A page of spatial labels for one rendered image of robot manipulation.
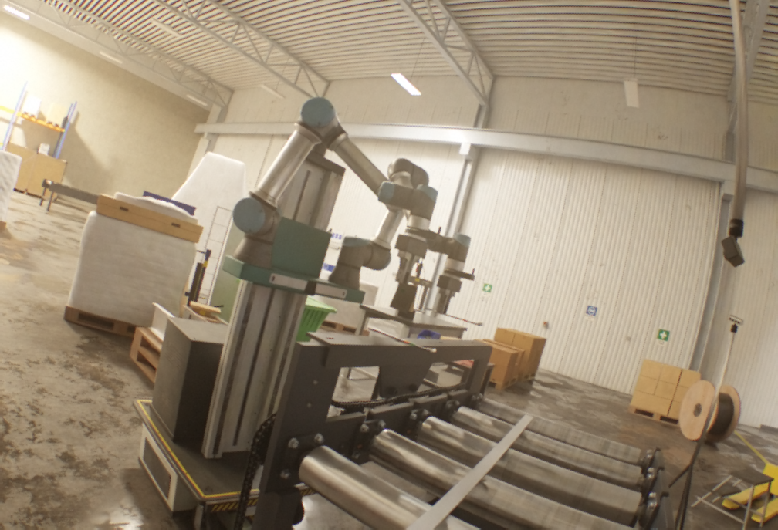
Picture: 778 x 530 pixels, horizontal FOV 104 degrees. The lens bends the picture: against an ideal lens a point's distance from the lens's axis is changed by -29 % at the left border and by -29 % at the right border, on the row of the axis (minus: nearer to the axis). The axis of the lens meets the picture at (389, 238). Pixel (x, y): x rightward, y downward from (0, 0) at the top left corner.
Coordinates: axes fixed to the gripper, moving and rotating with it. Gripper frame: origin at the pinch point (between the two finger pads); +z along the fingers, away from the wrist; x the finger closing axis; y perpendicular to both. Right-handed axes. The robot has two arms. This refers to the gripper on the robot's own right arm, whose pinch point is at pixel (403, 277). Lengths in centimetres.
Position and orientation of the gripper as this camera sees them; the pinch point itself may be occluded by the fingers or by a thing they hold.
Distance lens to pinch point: 142.3
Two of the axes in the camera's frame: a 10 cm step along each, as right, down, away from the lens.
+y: -8.0, -1.9, 5.7
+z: -2.8, 9.6, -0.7
